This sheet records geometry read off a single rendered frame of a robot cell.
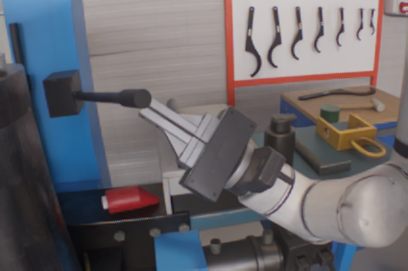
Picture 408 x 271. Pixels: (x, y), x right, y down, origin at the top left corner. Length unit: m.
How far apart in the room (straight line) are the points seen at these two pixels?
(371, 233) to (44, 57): 0.78
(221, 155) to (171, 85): 2.07
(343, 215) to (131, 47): 2.19
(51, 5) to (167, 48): 1.70
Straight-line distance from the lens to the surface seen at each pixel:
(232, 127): 0.45
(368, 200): 0.38
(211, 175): 0.44
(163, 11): 2.40
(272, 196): 0.46
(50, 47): 0.85
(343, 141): 1.07
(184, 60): 2.46
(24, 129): 0.47
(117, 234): 0.77
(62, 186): 0.95
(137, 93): 0.42
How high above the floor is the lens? 1.54
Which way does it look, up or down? 21 degrees down
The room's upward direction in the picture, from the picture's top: 3 degrees counter-clockwise
